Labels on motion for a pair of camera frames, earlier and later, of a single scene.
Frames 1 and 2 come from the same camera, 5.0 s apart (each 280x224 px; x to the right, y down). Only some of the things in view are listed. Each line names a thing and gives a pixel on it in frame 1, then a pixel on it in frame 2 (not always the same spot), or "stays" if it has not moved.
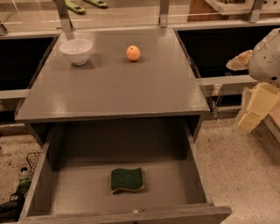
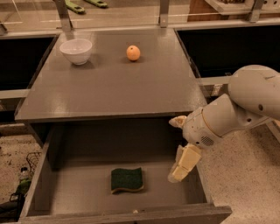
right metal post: [255, 14] stays
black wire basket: [32, 159] stays
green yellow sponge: [130, 179] stays
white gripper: [267, 63] -> [197, 127]
